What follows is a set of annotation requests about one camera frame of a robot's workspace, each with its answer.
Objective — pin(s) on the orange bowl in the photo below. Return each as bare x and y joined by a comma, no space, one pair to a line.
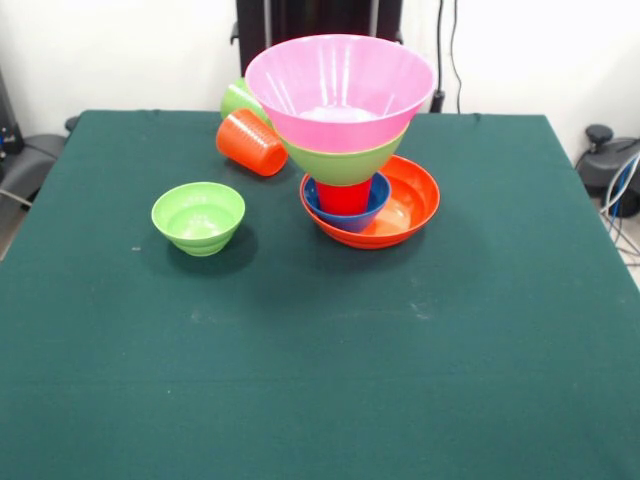
410,200

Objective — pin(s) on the large green bowl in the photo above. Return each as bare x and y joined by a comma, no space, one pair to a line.
340,167

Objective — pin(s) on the black chair base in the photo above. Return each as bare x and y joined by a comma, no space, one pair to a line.
607,165

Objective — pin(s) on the red cup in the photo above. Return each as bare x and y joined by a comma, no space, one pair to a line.
345,197

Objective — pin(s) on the black equipment box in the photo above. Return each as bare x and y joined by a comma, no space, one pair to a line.
9,125

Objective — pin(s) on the grey office chair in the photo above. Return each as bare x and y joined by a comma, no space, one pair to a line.
30,160

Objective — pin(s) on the green cup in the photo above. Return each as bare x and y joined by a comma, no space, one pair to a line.
235,100

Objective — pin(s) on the small green bowl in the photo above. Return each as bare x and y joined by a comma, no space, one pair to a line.
197,220

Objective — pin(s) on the large pink bowl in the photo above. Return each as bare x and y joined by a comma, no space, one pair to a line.
340,85

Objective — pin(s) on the dark green table cloth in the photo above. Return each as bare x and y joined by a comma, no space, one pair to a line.
450,400

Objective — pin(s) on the small dark blue bowl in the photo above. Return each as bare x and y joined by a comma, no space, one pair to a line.
350,222

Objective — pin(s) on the orange cup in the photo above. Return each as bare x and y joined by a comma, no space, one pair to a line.
250,145

